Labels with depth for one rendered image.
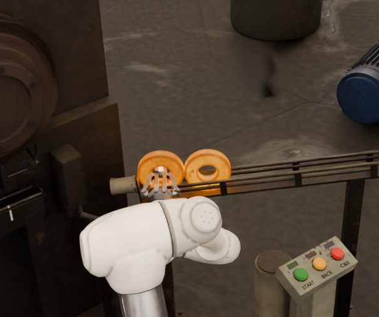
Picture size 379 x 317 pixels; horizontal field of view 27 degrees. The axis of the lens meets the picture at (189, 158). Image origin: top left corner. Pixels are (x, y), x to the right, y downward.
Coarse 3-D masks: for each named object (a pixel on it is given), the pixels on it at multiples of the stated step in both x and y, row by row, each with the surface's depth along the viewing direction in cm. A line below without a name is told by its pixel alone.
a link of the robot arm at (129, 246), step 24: (120, 216) 172; (144, 216) 172; (96, 240) 170; (120, 240) 170; (144, 240) 170; (168, 240) 172; (96, 264) 170; (120, 264) 170; (144, 264) 171; (120, 288) 173; (144, 288) 173; (144, 312) 175
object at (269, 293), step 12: (264, 252) 257; (276, 252) 257; (264, 264) 252; (276, 264) 252; (264, 276) 251; (264, 288) 254; (276, 288) 252; (264, 300) 257; (276, 300) 256; (288, 300) 259; (264, 312) 260; (276, 312) 259; (288, 312) 263
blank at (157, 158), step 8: (152, 152) 257; (160, 152) 256; (168, 152) 257; (144, 160) 256; (152, 160) 256; (160, 160) 256; (168, 160) 256; (176, 160) 256; (144, 168) 258; (152, 168) 258; (168, 168) 258; (176, 168) 258; (144, 176) 260; (176, 176) 260; (144, 184) 262; (152, 184) 262; (160, 184) 262; (168, 184) 262; (176, 184) 262
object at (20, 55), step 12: (0, 36) 218; (12, 36) 220; (0, 48) 218; (12, 48) 221; (24, 48) 224; (24, 60) 224; (36, 60) 228; (36, 72) 228; (48, 72) 233; (48, 84) 235; (48, 96) 237; (0, 156) 237
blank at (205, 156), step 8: (200, 152) 257; (208, 152) 256; (216, 152) 257; (192, 160) 257; (200, 160) 257; (208, 160) 257; (216, 160) 257; (224, 160) 257; (184, 168) 259; (192, 168) 258; (216, 168) 258; (224, 168) 258; (184, 176) 261; (192, 176) 260; (200, 176) 262; (208, 176) 263; (216, 176) 261; (224, 176) 260; (208, 184) 262; (216, 184) 262
